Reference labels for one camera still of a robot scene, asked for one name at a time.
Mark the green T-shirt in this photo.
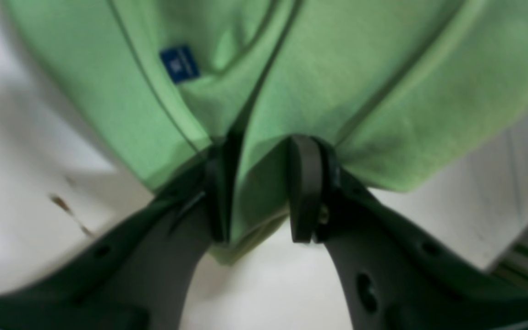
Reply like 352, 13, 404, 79
4, 0, 528, 264

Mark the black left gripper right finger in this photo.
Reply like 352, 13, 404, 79
287, 135, 528, 330

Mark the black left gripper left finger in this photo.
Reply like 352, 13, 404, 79
0, 134, 241, 330

